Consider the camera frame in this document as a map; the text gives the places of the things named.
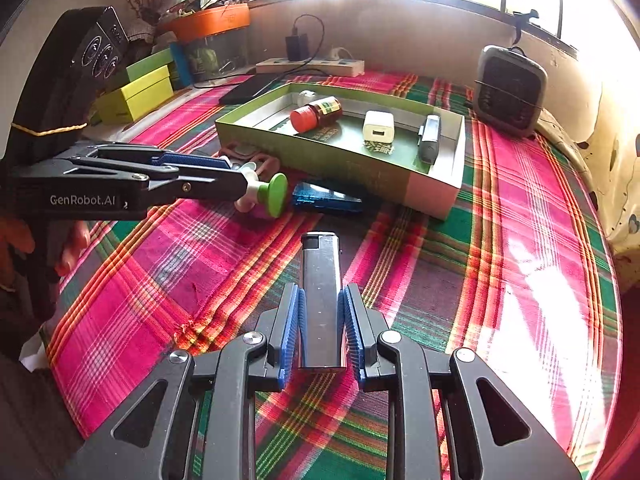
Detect blue usb tester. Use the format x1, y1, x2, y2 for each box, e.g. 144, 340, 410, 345
291, 182, 364, 217

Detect yellow-green box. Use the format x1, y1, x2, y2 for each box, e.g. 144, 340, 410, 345
95, 66, 175, 123

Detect green white spool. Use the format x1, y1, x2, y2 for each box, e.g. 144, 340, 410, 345
234, 167, 290, 220

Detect black window hook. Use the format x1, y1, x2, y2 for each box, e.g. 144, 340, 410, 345
512, 9, 541, 46

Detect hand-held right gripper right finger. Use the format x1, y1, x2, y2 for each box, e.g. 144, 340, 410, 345
337, 282, 583, 480

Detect woven basket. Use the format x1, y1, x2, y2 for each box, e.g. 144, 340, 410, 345
127, 17, 161, 43

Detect black phone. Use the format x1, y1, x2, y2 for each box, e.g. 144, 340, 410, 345
218, 74, 286, 106

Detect brown bottle red cap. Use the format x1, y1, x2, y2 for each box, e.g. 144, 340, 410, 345
290, 96, 343, 135

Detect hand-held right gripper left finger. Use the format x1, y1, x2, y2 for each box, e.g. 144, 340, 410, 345
65, 282, 301, 480

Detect white paper scrap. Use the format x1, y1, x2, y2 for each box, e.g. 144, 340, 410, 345
20, 335, 51, 371

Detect dark grey electric shaver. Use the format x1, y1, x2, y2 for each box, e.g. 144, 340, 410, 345
416, 114, 442, 165

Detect green cardboard box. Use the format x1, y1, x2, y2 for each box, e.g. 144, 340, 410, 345
215, 82, 467, 221

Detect white power strip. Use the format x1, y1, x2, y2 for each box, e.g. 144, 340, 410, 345
256, 56, 366, 78

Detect person's left hand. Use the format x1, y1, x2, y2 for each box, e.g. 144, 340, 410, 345
0, 214, 92, 293

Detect glass tank orange rim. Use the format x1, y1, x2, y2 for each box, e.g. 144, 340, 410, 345
160, 2, 252, 83

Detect black charger adapter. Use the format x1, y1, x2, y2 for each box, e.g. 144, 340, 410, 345
285, 34, 311, 62

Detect grey small heater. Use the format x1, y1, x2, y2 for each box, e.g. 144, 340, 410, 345
472, 45, 548, 138

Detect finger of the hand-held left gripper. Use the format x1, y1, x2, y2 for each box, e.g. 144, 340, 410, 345
75, 161, 249, 209
67, 142, 233, 171

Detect white charger adapter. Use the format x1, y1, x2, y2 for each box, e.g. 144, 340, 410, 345
362, 110, 396, 143

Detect silver lighter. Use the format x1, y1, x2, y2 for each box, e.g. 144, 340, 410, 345
298, 231, 346, 372

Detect blue box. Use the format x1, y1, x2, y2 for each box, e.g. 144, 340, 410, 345
170, 42, 193, 88

